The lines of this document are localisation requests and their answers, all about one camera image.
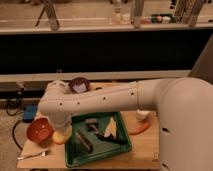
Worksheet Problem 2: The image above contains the white paper cup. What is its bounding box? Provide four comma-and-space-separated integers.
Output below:
136, 110, 149, 121

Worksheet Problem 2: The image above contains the red bowl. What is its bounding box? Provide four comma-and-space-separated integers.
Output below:
26, 118, 54, 144

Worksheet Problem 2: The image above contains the purple bowl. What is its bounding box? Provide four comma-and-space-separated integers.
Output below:
69, 77, 90, 93

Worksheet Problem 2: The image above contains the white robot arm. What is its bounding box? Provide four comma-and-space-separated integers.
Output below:
39, 77, 213, 171

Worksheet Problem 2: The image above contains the orange carrot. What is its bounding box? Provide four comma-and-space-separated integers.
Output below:
129, 122, 150, 135

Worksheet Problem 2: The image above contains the dark grey tool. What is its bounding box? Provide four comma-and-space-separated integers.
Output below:
85, 119, 102, 135

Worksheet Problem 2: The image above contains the yellow red apple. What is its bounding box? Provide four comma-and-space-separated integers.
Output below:
52, 132, 66, 145

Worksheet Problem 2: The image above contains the green plastic tray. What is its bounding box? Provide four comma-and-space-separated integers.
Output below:
65, 112, 132, 168

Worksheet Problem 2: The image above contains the dark brown bar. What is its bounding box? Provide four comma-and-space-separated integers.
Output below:
75, 130, 93, 153

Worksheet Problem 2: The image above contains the blue box on floor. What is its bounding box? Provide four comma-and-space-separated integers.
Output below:
23, 105, 37, 123

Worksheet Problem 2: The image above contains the black cable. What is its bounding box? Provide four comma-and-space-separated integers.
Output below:
5, 89, 25, 117

